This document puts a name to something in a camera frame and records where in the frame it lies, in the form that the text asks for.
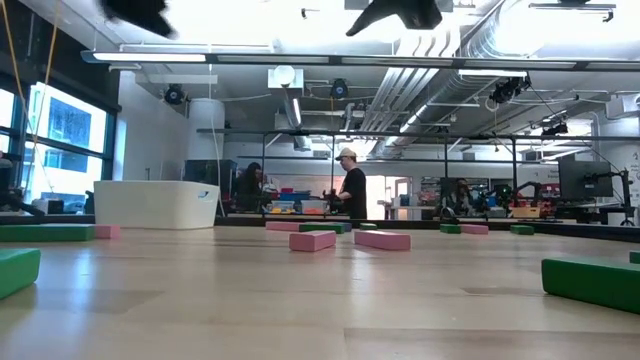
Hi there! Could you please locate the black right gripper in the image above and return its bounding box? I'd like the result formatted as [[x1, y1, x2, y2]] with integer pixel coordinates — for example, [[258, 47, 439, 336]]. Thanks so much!
[[345, 0, 444, 37]]

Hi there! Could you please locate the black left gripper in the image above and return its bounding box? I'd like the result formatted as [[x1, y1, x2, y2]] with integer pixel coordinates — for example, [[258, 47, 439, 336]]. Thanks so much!
[[99, 0, 179, 40]]

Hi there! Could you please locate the long horizontal light bar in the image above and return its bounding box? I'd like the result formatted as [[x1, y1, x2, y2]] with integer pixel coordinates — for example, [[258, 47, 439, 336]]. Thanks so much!
[[79, 48, 640, 72]]

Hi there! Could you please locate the black round ceiling device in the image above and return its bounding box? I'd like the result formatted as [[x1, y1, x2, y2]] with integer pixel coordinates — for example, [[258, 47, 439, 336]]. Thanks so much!
[[164, 83, 186, 107], [329, 77, 350, 100]]

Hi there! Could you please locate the white round column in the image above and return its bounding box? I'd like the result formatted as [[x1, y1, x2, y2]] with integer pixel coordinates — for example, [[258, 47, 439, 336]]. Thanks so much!
[[187, 97, 227, 162]]

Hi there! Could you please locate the white globe lamp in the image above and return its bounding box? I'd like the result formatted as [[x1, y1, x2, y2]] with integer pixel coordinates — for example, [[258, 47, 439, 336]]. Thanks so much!
[[272, 64, 298, 88]]

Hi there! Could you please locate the black ceiling track light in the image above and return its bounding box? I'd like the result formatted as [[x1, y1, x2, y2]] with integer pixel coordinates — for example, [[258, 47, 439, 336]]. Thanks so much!
[[488, 74, 533, 105]]

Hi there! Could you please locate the black cabinet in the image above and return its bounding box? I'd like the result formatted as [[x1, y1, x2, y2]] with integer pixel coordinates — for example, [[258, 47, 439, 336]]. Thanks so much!
[[182, 159, 239, 214]]

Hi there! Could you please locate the large window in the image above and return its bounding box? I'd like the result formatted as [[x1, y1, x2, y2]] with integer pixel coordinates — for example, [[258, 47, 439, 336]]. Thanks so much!
[[0, 82, 119, 216]]

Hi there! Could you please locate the white plastic bin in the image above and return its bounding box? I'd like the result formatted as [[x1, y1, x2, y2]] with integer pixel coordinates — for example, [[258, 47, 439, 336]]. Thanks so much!
[[93, 180, 221, 231]]

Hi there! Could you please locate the person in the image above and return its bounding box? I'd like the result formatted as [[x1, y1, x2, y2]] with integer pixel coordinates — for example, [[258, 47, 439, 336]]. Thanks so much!
[[334, 146, 369, 221], [441, 178, 475, 220], [233, 161, 266, 214]]

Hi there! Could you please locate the small white box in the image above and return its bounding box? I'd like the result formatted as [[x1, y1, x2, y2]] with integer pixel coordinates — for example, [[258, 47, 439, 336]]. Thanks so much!
[[32, 198, 65, 216]]

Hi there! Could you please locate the black background monitor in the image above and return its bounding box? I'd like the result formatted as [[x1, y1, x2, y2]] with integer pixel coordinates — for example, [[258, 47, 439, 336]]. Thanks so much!
[[557, 159, 615, 201]]

